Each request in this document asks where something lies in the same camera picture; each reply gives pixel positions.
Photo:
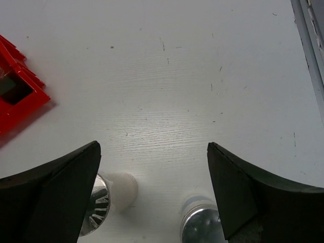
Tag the dark liquid glass bottle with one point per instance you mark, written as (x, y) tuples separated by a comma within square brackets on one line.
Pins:
[(13, 88)]

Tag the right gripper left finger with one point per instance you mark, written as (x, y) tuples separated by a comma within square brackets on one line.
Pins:
[(48, 203)]

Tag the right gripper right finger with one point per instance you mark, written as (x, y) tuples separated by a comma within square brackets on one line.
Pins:
[(258, 206)]

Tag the silver lid blue label jar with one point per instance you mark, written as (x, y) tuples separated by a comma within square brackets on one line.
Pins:
[(200, 221)]

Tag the red plastic organizer tray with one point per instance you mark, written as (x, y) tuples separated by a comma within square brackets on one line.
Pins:
[(13, 60)]

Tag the aluminium table frame rail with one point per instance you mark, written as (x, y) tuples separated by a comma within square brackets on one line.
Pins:
[(309, 21)]

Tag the silver lid white powder jar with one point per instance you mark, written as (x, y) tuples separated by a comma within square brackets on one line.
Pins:
[(112, 194)]

